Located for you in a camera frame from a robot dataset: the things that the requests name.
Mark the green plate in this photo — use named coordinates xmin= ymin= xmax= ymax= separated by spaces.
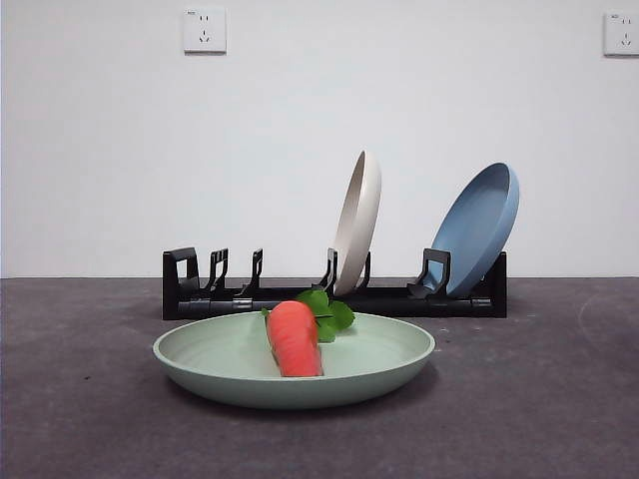
xmin=152 ymin=309 xmax=437 ymax=411

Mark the orange carrot with green leaves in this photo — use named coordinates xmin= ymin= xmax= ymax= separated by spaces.
xmin=261 ymin=288 xmax=356 ymax=378

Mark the black plate rack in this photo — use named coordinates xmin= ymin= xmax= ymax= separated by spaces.
xmin=161 ymin=245 xmax=509 ymax=320

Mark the blue plate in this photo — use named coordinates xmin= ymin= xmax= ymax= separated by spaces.
xmin=429 ymin=162 xmax=521 ymax=296

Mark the beige plate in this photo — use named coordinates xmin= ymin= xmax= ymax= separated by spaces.
xmin=331 ymin=148 xmax=383 ymax=296

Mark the white wall socket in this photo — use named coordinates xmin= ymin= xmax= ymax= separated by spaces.
xmin=602 ymin=11 xmax=639 ymax=57
xmin=182 ymin=7 xmax=228 ymax=55

